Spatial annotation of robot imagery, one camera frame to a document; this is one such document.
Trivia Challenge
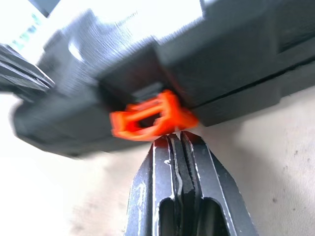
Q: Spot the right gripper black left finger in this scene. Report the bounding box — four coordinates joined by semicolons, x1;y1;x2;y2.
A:
125;134;189;236

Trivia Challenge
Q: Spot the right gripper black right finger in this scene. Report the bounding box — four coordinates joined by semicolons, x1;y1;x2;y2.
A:
180;131;258;236

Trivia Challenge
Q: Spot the black ribbed finger of the left gripper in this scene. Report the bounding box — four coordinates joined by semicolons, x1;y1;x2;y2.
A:
0;43;56;95

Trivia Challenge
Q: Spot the orange case latch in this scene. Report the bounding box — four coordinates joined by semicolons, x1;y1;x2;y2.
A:
109;89;199;142

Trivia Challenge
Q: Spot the black plastic tool case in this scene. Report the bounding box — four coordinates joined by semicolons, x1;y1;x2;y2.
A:
11;0;315;160

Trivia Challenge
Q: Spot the white box with green print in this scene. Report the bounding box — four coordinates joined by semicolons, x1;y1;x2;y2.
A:
0;0;63;51

